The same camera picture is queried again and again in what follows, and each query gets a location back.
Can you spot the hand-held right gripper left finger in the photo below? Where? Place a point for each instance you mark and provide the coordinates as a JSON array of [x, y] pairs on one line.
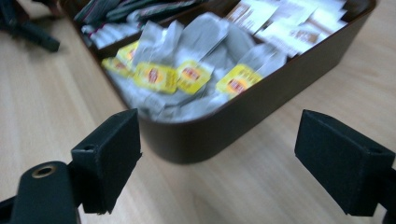
[[109, 161]]

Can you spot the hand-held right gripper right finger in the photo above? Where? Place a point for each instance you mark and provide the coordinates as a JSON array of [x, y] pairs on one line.
[[342, 161]]

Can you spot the pile of yellow-label tea bags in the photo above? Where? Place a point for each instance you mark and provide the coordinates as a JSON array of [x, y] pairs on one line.
[[155, 77]]

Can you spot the dark metal compartment tray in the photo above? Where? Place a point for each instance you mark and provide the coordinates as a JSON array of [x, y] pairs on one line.
[[249, 124]]

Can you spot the pile of silver white packets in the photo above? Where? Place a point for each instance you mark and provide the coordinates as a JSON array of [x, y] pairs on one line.
[[106, 35]]

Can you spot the pile of dark green packets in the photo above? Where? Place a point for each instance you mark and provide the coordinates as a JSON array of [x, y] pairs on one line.
[[102, 9]]

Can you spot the pile of white brown sachets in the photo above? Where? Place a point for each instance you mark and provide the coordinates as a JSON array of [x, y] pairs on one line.
[[280, 18]]

